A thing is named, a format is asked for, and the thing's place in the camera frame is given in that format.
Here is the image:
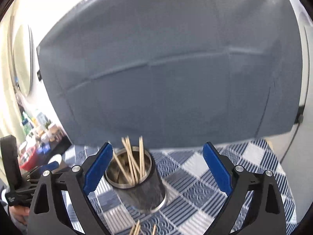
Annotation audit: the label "blue white patterned tablecloth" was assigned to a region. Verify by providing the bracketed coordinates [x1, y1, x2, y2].
[88, 139, 297, 234]

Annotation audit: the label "round wall mirror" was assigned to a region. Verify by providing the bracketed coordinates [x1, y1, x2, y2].
[13, 25, 33, 97]

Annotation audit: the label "grey sofa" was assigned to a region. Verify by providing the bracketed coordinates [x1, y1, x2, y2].
[37, 0, 302, 149]

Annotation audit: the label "black steel utensil cup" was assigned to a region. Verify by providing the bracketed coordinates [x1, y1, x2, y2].
[104, 146, 167, 213]

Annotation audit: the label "wooden chopstick in cup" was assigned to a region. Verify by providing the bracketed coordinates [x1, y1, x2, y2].
[126, 136, 142, 178]
[121, 138, 139, 185]
[106, 146, 133, 188]
[139, 136, 145, 179]

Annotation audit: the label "wall socket with cable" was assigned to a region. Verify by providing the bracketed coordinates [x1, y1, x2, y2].
[280, 105, 305, 162]

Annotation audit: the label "person's left hand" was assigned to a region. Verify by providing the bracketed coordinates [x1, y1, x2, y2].
[8, 206, 30, 225]

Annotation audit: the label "wooden chopstick lying left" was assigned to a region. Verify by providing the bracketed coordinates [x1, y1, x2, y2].
[129, 220, 140, 235]

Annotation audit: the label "cluttered shelf items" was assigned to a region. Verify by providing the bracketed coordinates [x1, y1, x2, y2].
[15, 93, 65, 171]

